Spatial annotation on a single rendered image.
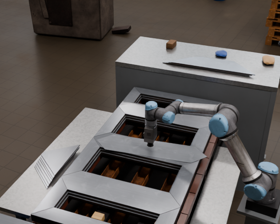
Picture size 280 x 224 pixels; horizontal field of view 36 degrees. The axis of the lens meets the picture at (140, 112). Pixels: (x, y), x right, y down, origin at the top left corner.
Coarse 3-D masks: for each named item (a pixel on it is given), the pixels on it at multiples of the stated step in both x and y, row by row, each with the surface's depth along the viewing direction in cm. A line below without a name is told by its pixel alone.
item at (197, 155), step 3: (195, 147) 281; (195, 150) 278; (198, 150) 278; (195, 153) 275; (198, 153) 275; (201, 153) 275; (192, 156) 272; (195, 156) 272; (198, 156) 272; (201, 156) 272; (192, 159) 270; (195, 159) 270; (198, 159) 270; (192, 162) 267
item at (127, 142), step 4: (124, 136) 291; (124, 140) 287; (128, 140) 287; (132, 140) 287; (120, 144) 283; (124, 144) 283; (128, 144) 283; (132, 144) 283; (120, 148) 279; (124, 148) 279; (128, 148) 279; (128, 152) 276
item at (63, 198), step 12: (144, 96) 343; (156, 96) 340; (120, 120) 310; (132, 120) 316; (144, 120) 313; (192, 132) 302; (96, 156) 277; (120, 156) 277; (132, 156) 275; (144, 156) 272; (84, 168) 263; (168, 168) 268; (192, 180) 257; (72, 192) 245; (60, 204) 239; (96, 204) 241; (108, 204) 238; (120, 204) 236; (36, 216) 227; (144, 216) 232; (156, 216) 230
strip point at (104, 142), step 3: (111, 135) 292; (102, 138) 289; (105, 138) 289; (108, 138) 289; (99, 141) 286; (102, 141) 286; (105, 141) 286; (108, 141) 286; (102, 144) 283; (105, 144) 283; (105, 147) 280
